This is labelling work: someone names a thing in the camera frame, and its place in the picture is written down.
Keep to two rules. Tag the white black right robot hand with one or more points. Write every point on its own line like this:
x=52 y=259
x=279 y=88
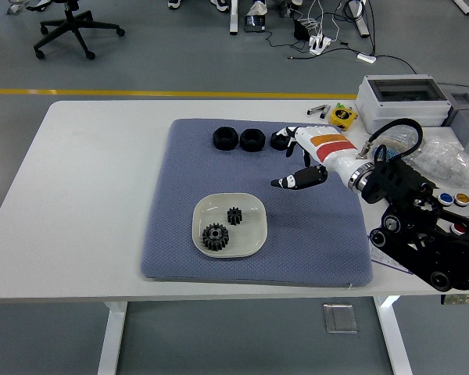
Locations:
x=328 y=146

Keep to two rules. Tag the small black hex nut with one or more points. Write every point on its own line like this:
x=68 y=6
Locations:
x=277 y=145

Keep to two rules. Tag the small black gear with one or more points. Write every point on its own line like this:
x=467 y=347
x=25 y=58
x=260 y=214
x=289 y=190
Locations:
x=234 y=216

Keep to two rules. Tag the large black gear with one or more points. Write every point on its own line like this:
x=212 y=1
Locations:
x=215 y=236

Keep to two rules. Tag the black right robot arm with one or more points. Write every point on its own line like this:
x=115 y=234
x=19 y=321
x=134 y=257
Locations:
x=398 y=179

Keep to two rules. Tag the large black hex nut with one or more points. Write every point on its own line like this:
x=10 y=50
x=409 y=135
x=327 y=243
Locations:
x=252 y=140
x=224 y=138

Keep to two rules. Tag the white flat box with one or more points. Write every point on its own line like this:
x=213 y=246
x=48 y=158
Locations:
x=437 y=132

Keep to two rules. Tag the grey box with dark window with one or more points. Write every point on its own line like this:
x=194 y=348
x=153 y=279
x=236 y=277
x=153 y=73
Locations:
x=463 y=99

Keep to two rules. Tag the yellow tape measure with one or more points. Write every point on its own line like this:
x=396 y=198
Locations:
x=342 y=117

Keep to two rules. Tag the small silver black module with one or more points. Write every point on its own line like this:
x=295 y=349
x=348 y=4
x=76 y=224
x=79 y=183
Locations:
x=325 y=111
x=315 y=111

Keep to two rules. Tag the small green clip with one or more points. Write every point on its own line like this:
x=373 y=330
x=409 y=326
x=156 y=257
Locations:
x=339 y=106

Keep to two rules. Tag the bag of blue resistors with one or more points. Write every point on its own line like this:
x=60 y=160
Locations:
x=394 y=141

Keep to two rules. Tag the white power adapter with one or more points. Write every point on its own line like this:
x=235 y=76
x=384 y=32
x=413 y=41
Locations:
x=366 y=58

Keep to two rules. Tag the white power strip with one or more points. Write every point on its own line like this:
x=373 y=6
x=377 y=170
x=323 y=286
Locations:
x=319 y=43

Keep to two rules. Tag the grey-blue textured mat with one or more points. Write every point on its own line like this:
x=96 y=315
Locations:
x=219 y=172

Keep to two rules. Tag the white square dish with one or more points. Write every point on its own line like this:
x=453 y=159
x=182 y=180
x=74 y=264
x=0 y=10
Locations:
x=250 y=234

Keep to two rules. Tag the black power brick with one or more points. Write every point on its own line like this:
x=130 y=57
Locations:
x=303 y=29

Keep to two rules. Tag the bag of clear plastic parts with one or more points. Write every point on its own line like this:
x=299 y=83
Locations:
x=449 y=160

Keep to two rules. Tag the purple white label card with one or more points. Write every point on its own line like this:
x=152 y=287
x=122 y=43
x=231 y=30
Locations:
x=379 y=258

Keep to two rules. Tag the white desk leg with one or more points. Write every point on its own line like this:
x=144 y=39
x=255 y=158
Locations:
x=361 y=19
x=233 y=15
x=464 y=6

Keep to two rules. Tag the black device with screen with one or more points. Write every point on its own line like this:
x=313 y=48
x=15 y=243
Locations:
x=255 y=24

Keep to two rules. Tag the grey panel with coloured buttons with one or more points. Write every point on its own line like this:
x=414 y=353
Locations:
x=462 y=199

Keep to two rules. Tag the person's shoe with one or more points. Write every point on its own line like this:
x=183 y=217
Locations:
x=256 y=8
x=174 y=3
x=220 y=4

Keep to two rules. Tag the clear floor plate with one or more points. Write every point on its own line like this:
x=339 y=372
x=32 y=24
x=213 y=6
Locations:
x=340 y=317

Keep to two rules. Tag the yellow floor tape line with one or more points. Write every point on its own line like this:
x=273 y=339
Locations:
x=140 y=93

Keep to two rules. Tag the white table leg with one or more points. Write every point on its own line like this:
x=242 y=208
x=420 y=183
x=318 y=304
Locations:
x=111 y=340
x=394 y=340

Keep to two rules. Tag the black office chair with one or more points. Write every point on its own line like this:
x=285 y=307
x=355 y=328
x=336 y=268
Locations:
x=68 y=25

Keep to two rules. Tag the silver metal object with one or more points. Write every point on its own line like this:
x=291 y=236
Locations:
x=15 y=8

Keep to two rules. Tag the grey enclosure with clear lid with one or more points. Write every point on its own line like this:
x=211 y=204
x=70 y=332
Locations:
x=402 y=105

